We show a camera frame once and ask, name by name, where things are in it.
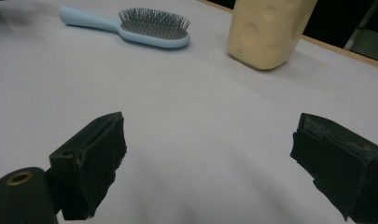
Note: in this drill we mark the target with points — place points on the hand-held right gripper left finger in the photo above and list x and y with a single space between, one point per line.
90 161

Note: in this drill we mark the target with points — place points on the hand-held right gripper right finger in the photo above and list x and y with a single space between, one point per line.
336 161

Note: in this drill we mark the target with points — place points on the light blue hairbrush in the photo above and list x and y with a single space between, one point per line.
152 34

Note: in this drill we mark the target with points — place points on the cream yellow holder cup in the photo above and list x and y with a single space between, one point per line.
264 34

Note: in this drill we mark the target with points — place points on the white table mat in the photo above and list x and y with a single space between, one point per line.
189 109

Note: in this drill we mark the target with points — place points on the white metal stand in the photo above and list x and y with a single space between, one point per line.
363 23

